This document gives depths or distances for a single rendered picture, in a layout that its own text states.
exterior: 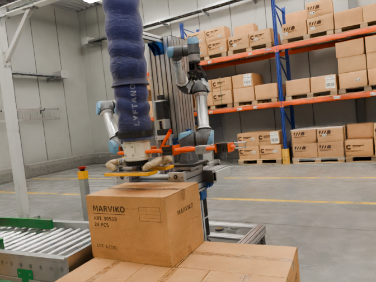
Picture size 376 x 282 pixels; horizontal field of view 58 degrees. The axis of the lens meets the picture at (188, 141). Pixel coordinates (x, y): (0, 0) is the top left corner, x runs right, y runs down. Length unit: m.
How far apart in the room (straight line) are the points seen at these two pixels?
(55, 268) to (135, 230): 0.58
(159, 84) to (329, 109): 7.77
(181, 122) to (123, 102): 0.75
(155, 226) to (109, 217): 0.33
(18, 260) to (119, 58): 1.46
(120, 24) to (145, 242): 1.28
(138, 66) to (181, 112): 0.76
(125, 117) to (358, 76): 7.24
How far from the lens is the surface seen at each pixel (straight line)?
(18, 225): 3.45
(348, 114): 10.09
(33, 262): 2.49
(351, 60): 8.84
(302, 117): 10.27
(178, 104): 2.71
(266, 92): 9.17
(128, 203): 2.04
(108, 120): 2.87
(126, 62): 2.09
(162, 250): 1.99
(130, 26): 2.15
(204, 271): 1.92
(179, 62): 2.40
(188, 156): 2.47
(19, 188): 5.59
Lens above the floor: 1.34
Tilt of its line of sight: 3 degrees down
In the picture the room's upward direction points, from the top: 6 degrees counter-clockwise
